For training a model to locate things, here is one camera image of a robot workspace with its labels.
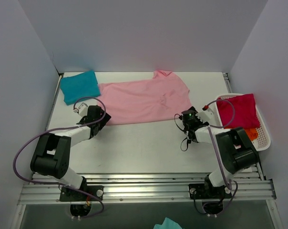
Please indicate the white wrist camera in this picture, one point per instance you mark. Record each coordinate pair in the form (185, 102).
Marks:
(82, 109)
(206, 114)

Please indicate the crimson t shirt in basket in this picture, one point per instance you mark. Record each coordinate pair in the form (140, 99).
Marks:
(245, 112)

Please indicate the mint green cloth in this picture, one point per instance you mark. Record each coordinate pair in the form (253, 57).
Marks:
(167, 224)

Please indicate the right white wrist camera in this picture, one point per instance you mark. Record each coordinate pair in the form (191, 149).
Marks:
(206, 114)

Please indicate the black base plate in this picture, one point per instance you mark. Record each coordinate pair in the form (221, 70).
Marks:
(91, 193)
(204, 191)

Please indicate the pink t shirt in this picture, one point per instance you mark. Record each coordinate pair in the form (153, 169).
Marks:
(145, 101)

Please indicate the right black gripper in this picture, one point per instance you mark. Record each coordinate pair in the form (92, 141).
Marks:
(185, 125)

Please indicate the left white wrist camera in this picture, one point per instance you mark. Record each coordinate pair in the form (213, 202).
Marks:
(82, 109)

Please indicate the white plastic basket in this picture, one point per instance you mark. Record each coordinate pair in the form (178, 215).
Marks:
(263, 141)

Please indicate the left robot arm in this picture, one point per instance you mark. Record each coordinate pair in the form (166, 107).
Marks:
(52, 153)

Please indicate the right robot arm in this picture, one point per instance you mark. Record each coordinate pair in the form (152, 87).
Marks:
(233, 148)

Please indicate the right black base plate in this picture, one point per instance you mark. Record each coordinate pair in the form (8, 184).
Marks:
(204, 191)

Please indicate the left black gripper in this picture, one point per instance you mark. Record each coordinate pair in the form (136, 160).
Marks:
(102, 119)

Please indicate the folded teal t shirt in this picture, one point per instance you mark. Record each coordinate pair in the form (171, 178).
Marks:
(79, 86)

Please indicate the orange t shirt in basket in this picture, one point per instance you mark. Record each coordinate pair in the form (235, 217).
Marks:
(252, 133)

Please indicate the aluminium rail frame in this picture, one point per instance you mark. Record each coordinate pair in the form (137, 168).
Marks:
(147, 188)

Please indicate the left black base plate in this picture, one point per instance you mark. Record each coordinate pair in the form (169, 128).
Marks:
(91, 193)

